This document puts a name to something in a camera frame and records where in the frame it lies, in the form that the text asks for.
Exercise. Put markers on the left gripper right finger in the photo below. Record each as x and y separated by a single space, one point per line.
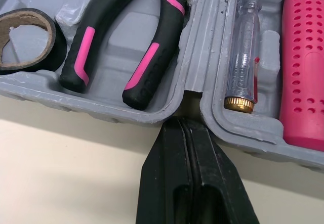
217 163

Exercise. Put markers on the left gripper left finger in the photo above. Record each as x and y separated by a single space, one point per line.
164 158

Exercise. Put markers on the grey plastic tool case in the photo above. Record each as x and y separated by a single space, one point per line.
197 64

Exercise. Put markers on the black and pink pliers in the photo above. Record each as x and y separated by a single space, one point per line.
83 49

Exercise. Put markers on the black tape roll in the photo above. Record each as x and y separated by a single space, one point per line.
54 44

